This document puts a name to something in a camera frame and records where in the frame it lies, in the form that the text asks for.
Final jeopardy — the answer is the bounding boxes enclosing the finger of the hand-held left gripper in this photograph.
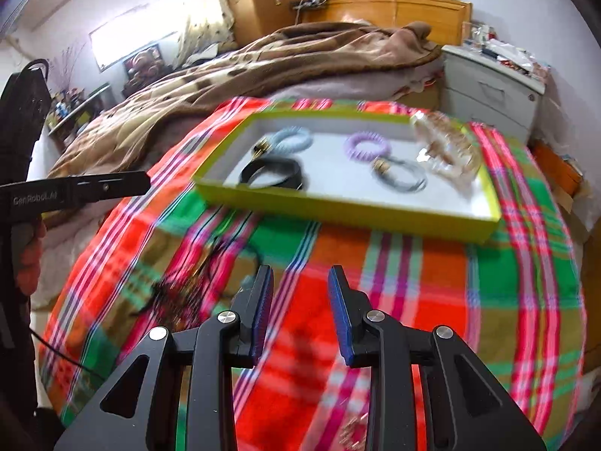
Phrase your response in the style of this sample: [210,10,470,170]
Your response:
[70,171,151,199]

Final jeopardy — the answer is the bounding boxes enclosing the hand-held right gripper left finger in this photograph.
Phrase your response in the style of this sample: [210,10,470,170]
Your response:
[54,264,274,451]

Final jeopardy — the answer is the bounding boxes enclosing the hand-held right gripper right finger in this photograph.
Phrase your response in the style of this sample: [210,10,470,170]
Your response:
[328,265,548,451]

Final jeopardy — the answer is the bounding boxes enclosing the yellow-green cardboard box tray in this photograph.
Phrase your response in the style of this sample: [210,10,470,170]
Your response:
[193,107,502,245]

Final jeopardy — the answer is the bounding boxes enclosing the black leather bracelet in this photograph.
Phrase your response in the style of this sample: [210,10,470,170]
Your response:
[239,157,310,192]

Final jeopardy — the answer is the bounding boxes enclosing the grey cord bracelet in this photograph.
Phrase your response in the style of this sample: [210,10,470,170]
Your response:
[371,156,429,194]

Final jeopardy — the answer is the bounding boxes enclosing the purple spiral hair tie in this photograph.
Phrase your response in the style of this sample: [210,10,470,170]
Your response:
[344,132,393,163]

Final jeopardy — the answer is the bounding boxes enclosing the blue spiral hair tie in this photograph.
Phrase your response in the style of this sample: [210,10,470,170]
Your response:
[254,127,314,157]

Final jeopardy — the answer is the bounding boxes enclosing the clear pink hair claw clip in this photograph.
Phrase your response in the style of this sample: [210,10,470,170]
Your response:
[409,112,484,184]

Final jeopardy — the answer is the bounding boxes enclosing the person's left hand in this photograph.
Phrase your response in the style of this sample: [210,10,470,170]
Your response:
[19,221,48,294]

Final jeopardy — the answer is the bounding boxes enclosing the shelf with small bottles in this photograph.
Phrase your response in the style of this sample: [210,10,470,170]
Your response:
[47,82,113,146]

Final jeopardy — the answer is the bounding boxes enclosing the dried decorative branches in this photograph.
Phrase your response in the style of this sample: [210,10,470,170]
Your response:
[47,42,90,90]

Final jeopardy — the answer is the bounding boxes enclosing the floral white bedsheet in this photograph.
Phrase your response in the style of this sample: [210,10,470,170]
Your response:
[28,132,118,313]

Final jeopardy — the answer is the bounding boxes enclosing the plaid tablecloth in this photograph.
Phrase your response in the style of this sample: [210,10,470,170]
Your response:
[38,96,587,451]

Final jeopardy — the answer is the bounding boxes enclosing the brown plush blanket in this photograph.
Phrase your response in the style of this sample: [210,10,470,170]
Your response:
[47,21,444,217]

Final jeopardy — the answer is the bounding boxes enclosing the framed teddy bear picture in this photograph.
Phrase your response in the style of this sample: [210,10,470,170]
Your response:
[123,43,163,88]

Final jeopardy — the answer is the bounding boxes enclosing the window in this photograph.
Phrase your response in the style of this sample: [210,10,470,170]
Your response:
[89,5,184,71]

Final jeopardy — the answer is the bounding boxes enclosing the patterned curtain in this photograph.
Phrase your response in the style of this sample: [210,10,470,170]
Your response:
[176,0,236,64]

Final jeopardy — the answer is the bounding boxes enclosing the mauve quilt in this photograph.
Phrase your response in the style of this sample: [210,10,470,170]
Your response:
[277,63,444,109]

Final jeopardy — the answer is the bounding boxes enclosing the wooden wardrobe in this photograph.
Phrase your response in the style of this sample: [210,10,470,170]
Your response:
[218,0,311,48]

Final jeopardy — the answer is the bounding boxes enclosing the orange cardboard box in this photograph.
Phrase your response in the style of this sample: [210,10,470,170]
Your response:
[533,138,587,207]

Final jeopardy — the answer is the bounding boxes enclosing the grey nightstand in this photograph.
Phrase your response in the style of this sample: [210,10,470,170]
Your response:
[439,44,545,144]

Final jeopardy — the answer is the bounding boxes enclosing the wooden bed headboard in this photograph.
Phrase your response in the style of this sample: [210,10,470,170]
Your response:
[300,0,473,48]

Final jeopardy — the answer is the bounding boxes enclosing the pile of packets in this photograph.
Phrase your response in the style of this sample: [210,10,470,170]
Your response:
[462,21,550,80]

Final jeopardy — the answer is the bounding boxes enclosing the black tassel cord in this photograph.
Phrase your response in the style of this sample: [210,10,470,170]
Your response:
[135,279,175,321]

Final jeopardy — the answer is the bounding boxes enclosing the black cable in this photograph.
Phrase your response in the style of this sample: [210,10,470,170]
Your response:
[28,329,110,382]

